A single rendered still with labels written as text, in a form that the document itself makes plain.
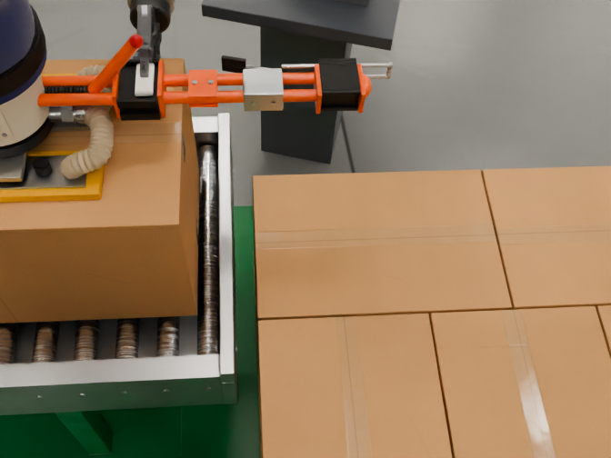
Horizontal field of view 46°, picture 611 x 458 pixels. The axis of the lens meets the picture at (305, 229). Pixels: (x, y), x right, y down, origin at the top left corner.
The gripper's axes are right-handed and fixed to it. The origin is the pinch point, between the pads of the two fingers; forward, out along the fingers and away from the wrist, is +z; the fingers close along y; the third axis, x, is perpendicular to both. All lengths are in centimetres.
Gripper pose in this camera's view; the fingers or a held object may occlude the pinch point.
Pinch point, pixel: (146, 89)
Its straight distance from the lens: 132.7
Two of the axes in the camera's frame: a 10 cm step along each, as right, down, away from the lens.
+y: -0.5, 5.0, 8.7
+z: 0.7, 8.7, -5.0
